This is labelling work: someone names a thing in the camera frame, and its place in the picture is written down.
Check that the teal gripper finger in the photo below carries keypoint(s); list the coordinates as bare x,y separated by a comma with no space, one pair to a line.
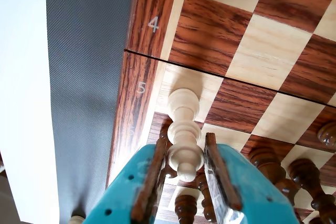
123,182
257,195

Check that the white wooden queen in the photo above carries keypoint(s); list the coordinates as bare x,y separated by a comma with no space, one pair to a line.
183,129

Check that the white wooden chess piece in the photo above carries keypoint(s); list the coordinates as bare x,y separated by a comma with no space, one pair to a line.
77,219

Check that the dark wooden bishop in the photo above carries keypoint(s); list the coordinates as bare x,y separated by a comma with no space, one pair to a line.
304,174

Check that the dark wooden king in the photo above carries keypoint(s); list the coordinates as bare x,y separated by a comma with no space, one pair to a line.
185,208

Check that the dark grey mat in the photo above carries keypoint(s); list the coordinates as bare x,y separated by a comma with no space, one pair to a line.
84,77

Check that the wooden chessboard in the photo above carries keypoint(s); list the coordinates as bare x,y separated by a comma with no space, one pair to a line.
262,51

